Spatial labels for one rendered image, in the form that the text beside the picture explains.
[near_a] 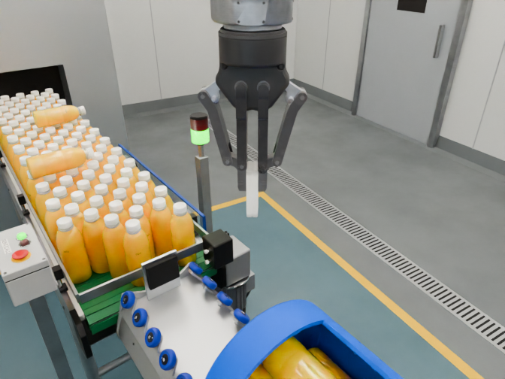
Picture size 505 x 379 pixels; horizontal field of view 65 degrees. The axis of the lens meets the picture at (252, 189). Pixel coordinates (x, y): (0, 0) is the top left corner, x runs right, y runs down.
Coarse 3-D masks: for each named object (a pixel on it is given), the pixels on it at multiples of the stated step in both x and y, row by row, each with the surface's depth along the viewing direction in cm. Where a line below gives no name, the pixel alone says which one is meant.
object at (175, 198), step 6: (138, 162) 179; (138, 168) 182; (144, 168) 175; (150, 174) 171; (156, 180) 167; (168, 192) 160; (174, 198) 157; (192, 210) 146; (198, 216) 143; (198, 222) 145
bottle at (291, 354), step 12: (288, 348) 64; (300, 348) 64; (264, 360) 65; (276, 360) 63; (288, 360) 62; (300, 360) 62; (312, 360) 62; (276, 372) 63; (288, 372) 61; (300, 372) 60; (312, 372) 60; (324, 372) 60
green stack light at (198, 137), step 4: (208, 128) 142; (192, 132) 140; (196, 132) 139; (200, 132) 139; (204, 132) 140; (208, 132) 142; (192, 136) 141; (196, 136) 140; (200, 136) 140; (204, 136) 141; (208, 136) 143; (192, 140) 142; (196, 140) 141; (200, 140) 141; (204, 140) 141; (208, 140) 143
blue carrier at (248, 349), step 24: (264, 312) 65; (288, 312) 65; (312, 312) 67; (240, 336) 62; (264, 336) 61; (288, 336) 61; (312, 336) 78; (336, 336) 64; (216, 360) 62; (240, 360) 60; (336, 360) 77; (360, 360) 71
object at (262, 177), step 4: (268, 156) 50; (272, 156) 50; (268, 160) 50; (268, 164) 50; (272, 164) 50; (268, 168) 51; (260, 176) 51; (264, 176) 51; (260, 180) 52; (264, 180) 51; (260, 184) 52; (264, 184) 52; (260, 188) 52; (264, 188) 52
